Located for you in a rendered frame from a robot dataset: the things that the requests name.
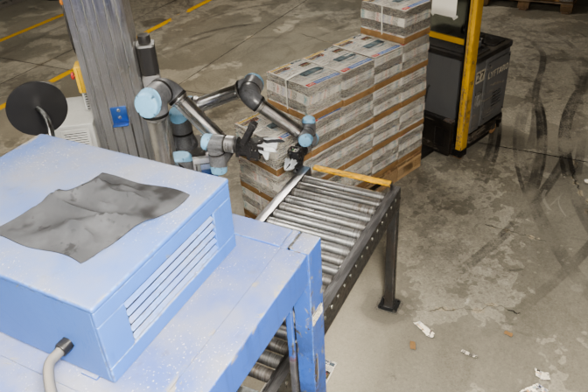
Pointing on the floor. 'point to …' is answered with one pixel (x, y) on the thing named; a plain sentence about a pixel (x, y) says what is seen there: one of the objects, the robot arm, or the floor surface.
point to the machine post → (307, 320)
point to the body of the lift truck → (496, 88)
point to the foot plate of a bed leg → (388, 306)
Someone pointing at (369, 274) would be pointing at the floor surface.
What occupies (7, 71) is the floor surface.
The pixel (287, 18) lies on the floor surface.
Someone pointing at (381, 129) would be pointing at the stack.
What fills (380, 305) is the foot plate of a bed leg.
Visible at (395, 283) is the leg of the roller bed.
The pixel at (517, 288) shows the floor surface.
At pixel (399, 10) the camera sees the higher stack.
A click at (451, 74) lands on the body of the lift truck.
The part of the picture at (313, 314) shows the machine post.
